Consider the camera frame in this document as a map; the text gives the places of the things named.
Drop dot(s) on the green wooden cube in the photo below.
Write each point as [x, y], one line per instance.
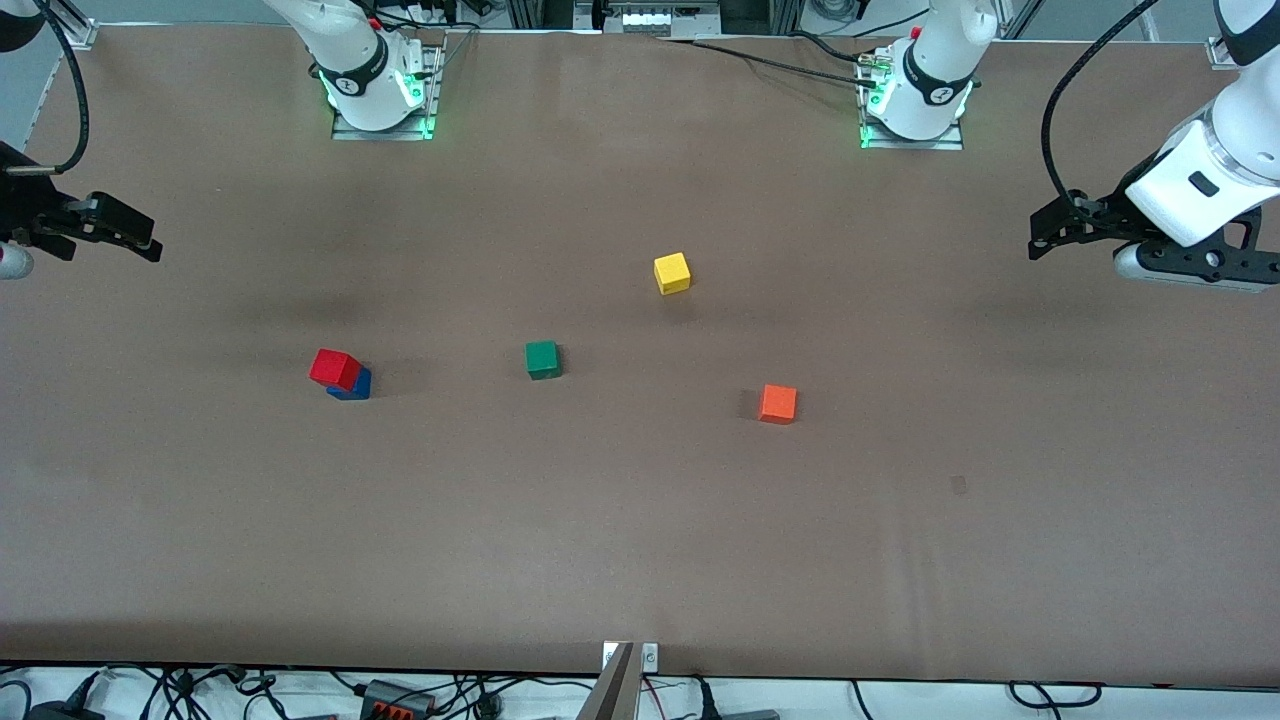
[543, 360]

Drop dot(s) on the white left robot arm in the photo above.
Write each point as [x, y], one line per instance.
[1165, 200]

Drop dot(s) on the black power strip orange switches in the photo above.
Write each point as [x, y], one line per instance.
[395, 700]

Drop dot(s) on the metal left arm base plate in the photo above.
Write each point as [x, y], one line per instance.
[915, 145]

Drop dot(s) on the orange wooden cube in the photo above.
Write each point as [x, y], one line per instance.
[778, 404]

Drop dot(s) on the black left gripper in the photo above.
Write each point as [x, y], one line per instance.
[1102, 217]

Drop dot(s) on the grey device white connectors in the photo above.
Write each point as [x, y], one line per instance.
[650, 20]

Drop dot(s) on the blue wooden cube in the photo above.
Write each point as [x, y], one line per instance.
[360, 388]

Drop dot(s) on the grey metal camera post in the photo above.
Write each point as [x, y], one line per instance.
[615, 690]

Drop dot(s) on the metal table corner bracket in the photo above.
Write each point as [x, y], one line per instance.
[82, 36]
[1220, 55]

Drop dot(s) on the black plug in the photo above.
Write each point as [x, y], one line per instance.
[705, 705]

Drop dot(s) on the red wooden cube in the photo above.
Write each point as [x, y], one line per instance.
[335, 368]

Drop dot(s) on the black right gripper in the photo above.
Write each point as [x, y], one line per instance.
[30, 205]

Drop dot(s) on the yellow wooden cube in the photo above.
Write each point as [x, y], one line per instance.
[672, 273]

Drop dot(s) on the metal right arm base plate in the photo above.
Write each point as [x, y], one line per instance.
[380, 134]

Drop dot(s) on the black power adapter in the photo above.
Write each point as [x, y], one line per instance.
[60, 712]

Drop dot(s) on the white post mounting bracket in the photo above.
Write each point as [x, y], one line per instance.
[650, 656]

